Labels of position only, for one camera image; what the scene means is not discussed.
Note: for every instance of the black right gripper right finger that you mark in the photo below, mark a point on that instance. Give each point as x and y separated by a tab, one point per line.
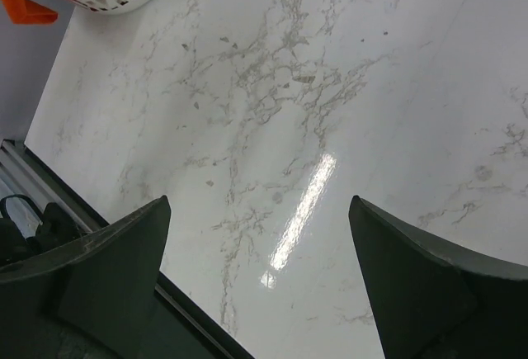
432	298

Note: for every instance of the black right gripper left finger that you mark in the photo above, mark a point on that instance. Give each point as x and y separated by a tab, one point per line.
99	286

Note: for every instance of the orange t shirt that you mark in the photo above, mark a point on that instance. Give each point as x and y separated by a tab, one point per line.
27	12

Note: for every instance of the aluminium frame rail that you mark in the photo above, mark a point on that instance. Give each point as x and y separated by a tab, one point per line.
24	173

